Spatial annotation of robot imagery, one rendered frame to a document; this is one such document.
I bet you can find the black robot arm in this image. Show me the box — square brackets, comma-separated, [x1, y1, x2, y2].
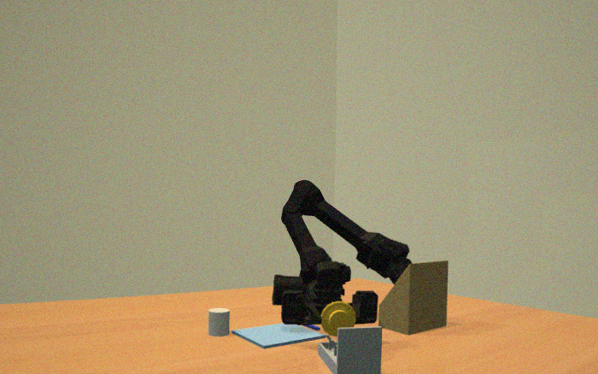
[272, 180, 413, 306]

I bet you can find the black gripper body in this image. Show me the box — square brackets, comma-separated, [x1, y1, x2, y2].
[281, 285, 378, 324]

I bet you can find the grey cylinder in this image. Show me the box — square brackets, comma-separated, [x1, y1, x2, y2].
[208, 308, 230, 336]

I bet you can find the light blue flat mat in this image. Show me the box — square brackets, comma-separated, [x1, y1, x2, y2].
[232, 324, 325, 348]

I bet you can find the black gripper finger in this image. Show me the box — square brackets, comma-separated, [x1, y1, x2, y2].
[352, 295, 367, 324]
[296, 295, 322, 325]

